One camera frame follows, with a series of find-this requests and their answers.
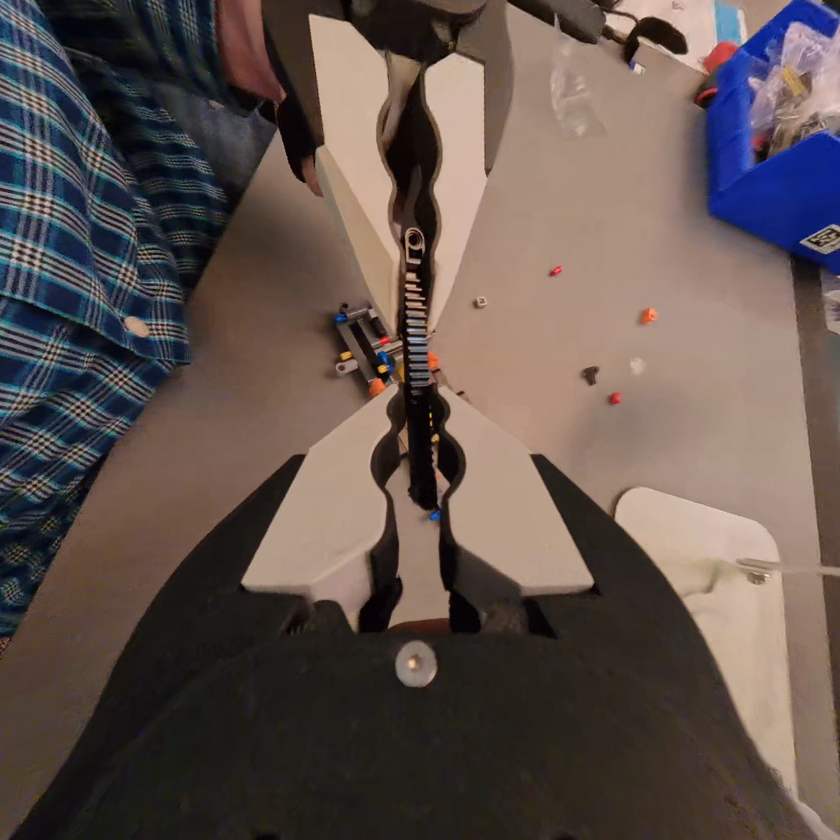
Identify blue jeans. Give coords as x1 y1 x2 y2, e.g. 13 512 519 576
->
154 85 278 217

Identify blue plastic bin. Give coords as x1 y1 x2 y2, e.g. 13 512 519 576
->
706 0 840 275

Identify clear plastic bag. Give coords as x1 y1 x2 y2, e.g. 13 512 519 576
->
549 16 608 140

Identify black lego rack gear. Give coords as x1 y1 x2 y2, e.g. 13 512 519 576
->
397 167 442 513

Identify clear bags of lego parts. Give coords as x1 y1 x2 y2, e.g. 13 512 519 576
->
748 20 840 161

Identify person's left hand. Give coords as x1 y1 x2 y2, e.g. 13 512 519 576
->
217 0 327 199

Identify white paper sheet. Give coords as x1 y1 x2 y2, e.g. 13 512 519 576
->
666 0 749 73

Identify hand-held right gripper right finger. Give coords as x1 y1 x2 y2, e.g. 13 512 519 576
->
433 386 596 634

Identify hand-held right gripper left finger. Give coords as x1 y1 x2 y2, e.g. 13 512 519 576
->
240 387 411 634

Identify white stand base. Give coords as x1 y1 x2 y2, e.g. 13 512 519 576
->
613 487 824 840

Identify black lego chassis assembly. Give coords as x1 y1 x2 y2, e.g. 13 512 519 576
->
332 302 470 524

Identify person's left forearm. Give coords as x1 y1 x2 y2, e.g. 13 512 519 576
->
98 0 227 106

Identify red and black tool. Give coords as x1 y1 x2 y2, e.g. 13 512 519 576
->
694 41 741 110

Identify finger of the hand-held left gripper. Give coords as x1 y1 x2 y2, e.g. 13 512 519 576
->
419 52 489 322
308 14 416 330

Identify black curved object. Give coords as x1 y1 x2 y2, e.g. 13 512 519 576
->
621 16 690 67

